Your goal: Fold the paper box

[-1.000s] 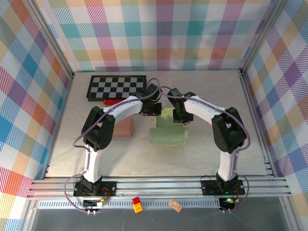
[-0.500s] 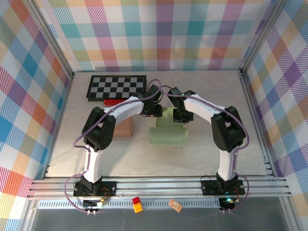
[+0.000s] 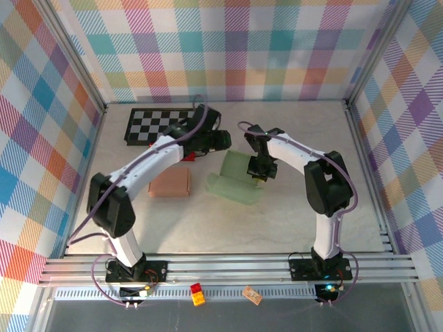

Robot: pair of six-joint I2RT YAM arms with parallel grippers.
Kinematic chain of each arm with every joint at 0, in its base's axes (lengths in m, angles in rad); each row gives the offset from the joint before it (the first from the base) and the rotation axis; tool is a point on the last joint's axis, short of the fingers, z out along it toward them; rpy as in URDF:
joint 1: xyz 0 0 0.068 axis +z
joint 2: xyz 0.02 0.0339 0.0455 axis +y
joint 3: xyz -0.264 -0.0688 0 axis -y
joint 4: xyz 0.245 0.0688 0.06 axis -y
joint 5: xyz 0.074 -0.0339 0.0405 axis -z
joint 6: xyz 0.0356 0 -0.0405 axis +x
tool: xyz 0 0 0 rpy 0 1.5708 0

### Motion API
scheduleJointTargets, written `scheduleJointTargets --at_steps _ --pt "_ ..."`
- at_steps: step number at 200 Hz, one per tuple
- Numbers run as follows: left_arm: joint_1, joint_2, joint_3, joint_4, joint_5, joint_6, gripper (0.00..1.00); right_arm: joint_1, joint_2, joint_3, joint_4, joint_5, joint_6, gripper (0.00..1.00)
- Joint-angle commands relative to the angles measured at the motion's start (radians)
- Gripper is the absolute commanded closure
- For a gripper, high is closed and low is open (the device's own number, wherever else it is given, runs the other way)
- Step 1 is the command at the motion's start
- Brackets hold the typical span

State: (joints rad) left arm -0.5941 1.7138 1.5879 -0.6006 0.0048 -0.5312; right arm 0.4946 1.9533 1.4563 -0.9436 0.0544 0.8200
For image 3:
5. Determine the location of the red toy brick block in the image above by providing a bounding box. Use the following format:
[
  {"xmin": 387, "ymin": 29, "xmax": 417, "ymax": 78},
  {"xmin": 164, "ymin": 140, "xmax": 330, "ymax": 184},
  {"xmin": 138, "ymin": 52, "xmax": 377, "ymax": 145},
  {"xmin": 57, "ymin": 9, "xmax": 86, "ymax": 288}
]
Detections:
[{"xmin": 148, "ymin": 142, "xmax": 197, "ymax": 163}]

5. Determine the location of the red and yellow toy brick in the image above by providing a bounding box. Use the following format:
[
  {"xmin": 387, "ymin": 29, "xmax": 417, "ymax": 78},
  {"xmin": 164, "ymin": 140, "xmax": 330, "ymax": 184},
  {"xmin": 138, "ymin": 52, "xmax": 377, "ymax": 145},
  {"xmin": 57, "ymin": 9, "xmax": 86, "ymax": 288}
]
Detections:
[{"xmin": 190, "ymin": 282, "xmax": 206, "ymax": 307}]

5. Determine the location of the black and white chessboard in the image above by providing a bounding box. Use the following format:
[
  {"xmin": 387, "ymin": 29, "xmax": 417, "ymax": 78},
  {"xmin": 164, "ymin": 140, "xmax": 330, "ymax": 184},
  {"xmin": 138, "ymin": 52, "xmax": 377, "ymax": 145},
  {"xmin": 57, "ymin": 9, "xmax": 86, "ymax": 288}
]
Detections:
[{"xmin": 123, "ymin": 107, "xmax": 197, "ymax": 147}]

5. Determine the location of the pink paper box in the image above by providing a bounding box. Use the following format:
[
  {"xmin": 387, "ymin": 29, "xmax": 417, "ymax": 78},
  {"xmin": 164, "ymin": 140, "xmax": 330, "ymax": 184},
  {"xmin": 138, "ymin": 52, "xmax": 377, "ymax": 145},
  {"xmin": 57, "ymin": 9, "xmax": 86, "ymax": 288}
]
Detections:
[{"xmin": 148, "ymin": 167, "xmax": 192, "ymax": 198}]

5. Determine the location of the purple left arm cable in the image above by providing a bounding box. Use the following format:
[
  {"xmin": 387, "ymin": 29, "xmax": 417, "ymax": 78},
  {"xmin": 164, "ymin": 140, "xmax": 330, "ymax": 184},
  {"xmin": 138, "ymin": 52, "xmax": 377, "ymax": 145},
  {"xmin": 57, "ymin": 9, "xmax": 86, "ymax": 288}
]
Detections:
[{"xmin": 67, "ymin": 95, "xmax": 208, "ymax": 307}]

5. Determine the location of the slotted grey cable duct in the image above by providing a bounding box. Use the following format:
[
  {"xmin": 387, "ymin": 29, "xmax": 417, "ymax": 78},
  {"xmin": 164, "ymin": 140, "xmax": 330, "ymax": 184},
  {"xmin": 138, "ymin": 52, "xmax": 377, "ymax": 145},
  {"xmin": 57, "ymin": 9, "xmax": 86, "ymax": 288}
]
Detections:
[{"xmin": 54, "ymin": 286, "xmax": 319, "ymax": 301}]

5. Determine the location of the small orange wooden tag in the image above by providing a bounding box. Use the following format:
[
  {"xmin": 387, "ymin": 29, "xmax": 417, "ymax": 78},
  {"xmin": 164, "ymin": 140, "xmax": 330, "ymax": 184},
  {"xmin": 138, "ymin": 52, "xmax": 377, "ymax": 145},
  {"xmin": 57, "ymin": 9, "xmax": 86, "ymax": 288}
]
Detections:
[{"xmin": 242, "ymin": 285, "xmax": 262, "ymax": 306}]

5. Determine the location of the aluminium corner post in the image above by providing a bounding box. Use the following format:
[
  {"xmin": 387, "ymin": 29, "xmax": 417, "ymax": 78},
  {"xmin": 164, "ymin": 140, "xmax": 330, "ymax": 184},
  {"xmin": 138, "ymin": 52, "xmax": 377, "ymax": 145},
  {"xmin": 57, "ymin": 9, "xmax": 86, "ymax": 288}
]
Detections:
[
  {"xmin": 344, "ymin": 0, "xmax": 416, "ymax": 108},
  {"xmin": 34, "ymin": 0, "xmax": 107, "ymax": 115}
]

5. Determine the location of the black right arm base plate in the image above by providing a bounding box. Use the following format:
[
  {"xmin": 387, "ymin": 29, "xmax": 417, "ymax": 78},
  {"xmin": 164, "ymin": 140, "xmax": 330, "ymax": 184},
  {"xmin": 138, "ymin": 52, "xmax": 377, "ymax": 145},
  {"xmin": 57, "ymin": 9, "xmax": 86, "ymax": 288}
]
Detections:
[{"xmin": 289, "ymin": 257, "xmax": 353, "ymax": 282}]

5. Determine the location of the green paper box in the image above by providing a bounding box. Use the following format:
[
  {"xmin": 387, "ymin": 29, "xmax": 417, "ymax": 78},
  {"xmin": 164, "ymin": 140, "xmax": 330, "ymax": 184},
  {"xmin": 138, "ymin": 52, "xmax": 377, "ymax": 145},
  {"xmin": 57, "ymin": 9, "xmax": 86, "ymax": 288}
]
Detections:
[{"xmin": 206, "ymin": 149, "xmax": 264, "ymax": 205}]

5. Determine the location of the aluminium side rail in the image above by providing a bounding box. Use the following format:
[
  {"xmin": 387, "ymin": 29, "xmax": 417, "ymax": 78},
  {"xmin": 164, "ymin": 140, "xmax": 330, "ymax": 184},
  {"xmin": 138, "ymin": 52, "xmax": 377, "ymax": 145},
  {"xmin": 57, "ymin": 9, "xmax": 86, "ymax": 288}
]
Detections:
[
  {"xmin": 344, "ymin": 100, "xmax": 397, "ymax": 255},
  {"xmin": 62, "ymin": 103, "xmax": 108, "ymax": 259}
]

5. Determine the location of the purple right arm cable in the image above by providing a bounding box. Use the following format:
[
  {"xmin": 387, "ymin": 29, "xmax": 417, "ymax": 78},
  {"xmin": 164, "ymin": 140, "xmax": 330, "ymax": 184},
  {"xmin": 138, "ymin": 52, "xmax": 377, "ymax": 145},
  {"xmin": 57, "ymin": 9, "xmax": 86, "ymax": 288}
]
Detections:
[{"xmin": 237, "ymin": 120, "xmax": 359, "ymax": 307}]

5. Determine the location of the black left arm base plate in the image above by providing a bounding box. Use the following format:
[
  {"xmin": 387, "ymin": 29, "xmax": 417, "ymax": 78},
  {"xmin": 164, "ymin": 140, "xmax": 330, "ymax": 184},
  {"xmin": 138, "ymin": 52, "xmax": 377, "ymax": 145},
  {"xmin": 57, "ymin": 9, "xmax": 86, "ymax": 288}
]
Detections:
[{"xmin": 105, "ymin": 259, "xmax": 169, "ymax": 283}]

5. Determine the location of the aluminium frame rail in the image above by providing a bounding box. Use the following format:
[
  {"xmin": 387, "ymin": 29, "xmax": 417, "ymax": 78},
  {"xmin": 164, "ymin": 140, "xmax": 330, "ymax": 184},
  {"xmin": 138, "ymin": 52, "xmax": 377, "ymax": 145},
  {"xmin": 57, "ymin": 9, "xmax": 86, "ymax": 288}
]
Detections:
[{"xmin": 37, "ymin": 254, "xmax": 422, "ymax": 287}]

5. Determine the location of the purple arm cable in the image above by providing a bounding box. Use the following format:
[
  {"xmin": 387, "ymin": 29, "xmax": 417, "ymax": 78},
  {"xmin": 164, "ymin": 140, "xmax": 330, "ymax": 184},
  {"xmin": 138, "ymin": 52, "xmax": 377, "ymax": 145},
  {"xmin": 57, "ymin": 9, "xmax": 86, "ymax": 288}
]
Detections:
[
  {"xmin": 237, "ymin": 120, "xmax": 359, "ymax": 307},
  {"xmin": 67, "ymin": 95, "xmax": 208, "ymax": 307}
]

